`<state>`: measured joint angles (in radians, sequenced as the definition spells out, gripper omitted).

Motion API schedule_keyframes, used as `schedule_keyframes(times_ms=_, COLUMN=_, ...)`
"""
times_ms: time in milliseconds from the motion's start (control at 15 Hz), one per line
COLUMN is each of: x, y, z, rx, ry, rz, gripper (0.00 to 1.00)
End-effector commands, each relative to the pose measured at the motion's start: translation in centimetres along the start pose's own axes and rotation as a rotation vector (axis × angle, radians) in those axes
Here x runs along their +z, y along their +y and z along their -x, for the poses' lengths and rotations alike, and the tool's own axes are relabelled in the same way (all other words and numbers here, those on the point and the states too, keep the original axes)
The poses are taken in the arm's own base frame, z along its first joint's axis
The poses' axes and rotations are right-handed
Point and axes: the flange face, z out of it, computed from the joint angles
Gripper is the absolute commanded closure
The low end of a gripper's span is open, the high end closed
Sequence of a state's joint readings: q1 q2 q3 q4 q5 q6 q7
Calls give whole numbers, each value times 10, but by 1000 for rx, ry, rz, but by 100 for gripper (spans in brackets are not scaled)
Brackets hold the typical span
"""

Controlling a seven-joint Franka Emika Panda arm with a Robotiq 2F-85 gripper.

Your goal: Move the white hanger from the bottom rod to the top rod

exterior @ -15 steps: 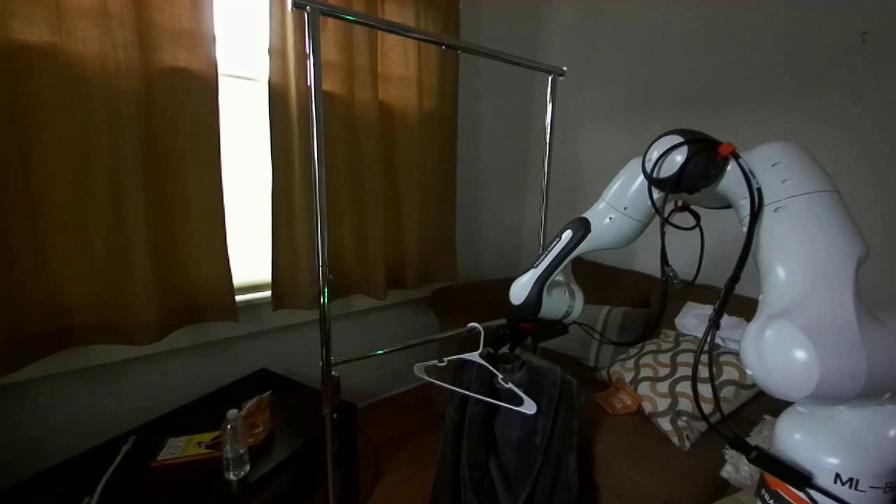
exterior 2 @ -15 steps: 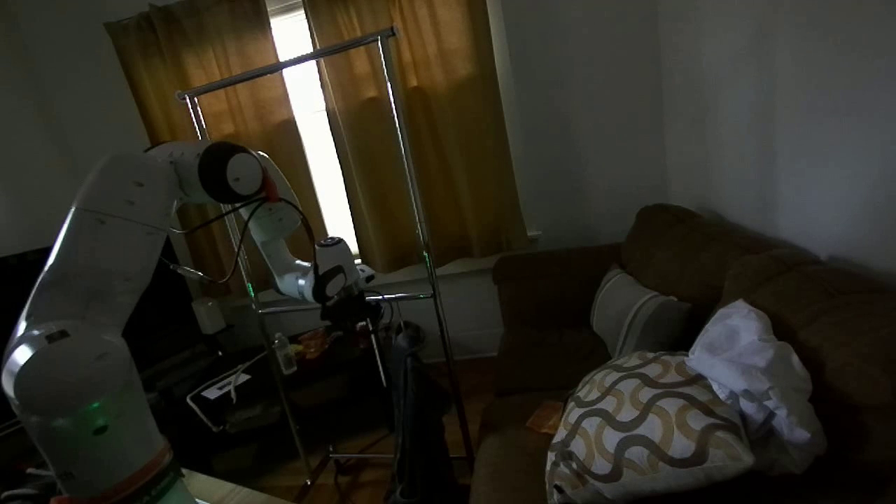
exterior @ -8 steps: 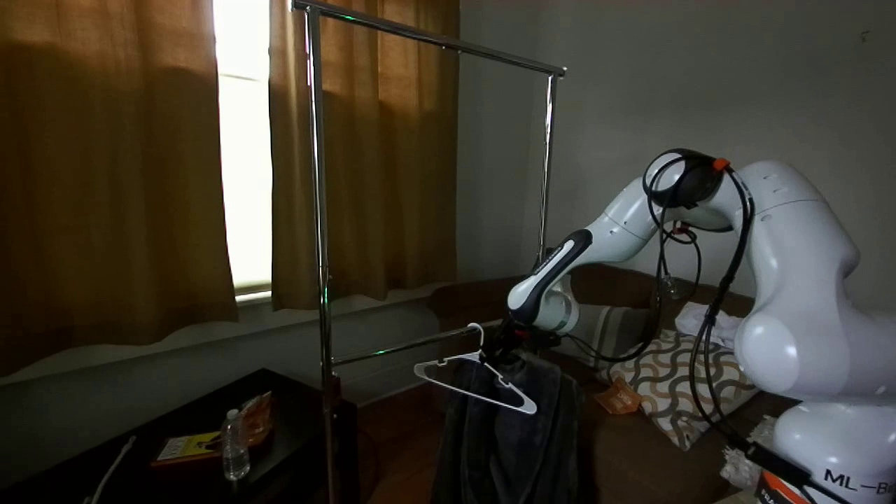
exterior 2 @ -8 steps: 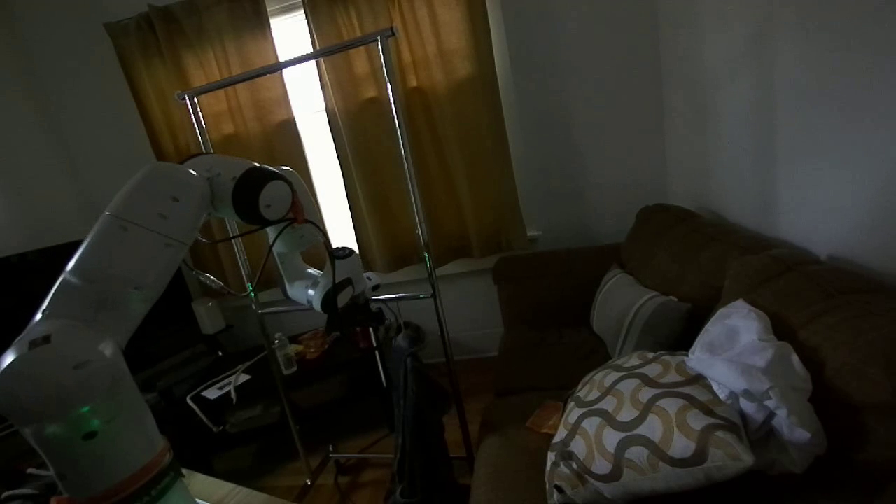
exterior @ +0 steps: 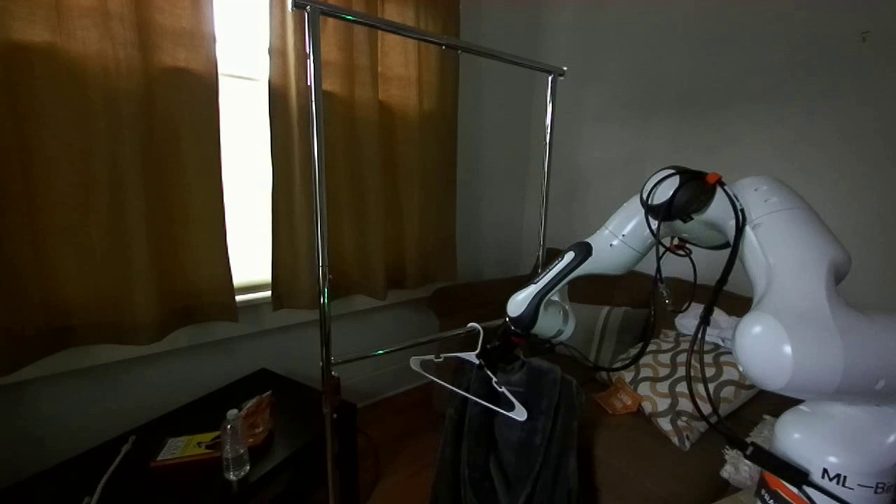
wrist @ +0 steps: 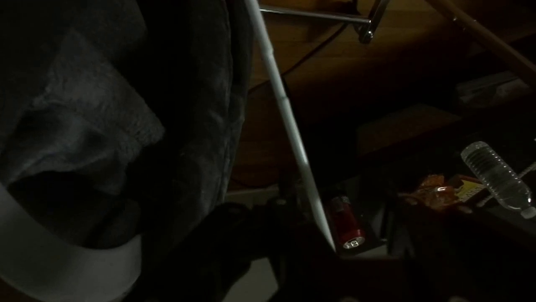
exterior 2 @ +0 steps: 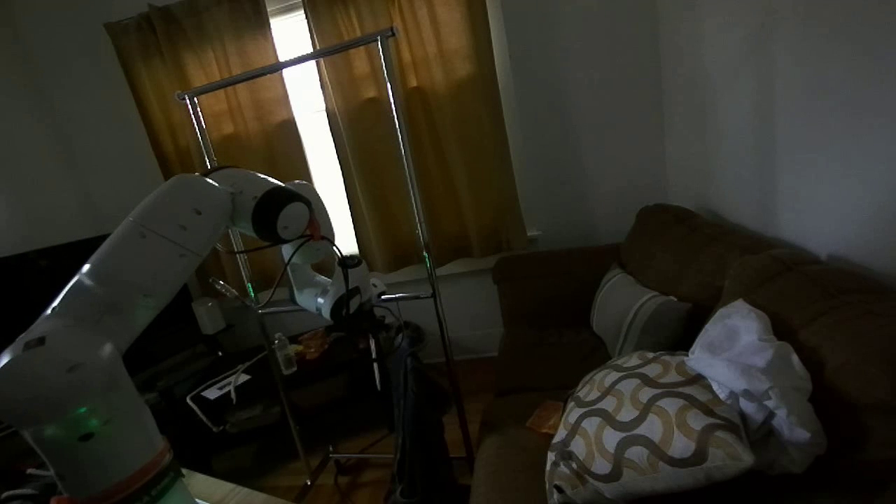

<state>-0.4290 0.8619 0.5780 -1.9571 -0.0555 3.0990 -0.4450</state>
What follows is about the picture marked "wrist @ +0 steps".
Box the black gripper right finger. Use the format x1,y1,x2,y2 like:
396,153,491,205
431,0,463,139
337,245,432,302

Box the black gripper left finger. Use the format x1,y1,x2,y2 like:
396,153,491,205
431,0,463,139
141,201,282,302

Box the white plastic hanger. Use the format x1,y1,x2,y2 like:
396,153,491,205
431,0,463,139
243,0,339,253

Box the pale hanger under robe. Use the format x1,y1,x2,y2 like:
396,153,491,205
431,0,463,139
0,181,144,302

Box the red can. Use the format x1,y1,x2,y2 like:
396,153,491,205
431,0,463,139
330,193,367,252

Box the black low table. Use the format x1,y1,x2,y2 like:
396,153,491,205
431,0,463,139
357,102,536,302

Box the orange snack bag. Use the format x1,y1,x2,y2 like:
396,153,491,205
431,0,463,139
399,173,466,213

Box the yellow book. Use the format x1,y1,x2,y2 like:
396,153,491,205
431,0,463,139
454,174,489,205

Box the dark grey robe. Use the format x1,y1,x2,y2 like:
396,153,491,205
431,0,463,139
0,0,253,302

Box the clear water bottle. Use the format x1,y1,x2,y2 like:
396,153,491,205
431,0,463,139
459,139,536,221

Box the brown wooden pole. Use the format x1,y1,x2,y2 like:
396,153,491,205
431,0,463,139
426,0,536,85

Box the thin black floor cable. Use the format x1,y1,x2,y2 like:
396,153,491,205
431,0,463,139
248,22,350,94

